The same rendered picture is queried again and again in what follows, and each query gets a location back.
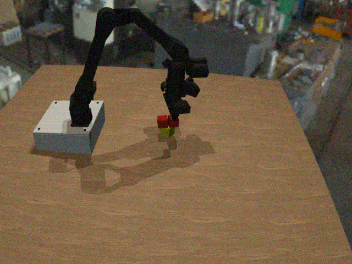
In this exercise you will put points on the red cube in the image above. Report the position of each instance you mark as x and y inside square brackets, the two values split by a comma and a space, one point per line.
[162, 121]
[171, 123]

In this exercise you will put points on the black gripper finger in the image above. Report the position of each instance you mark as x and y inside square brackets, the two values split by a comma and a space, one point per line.
[167, 100]
[174, 116]

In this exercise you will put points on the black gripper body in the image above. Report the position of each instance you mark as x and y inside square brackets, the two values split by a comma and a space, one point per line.
[174, 90]

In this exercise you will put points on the yellow cube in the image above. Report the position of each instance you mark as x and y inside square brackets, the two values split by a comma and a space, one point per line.
[166, 132]

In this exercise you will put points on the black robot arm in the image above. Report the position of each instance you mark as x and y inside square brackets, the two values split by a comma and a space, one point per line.
[107, 19]

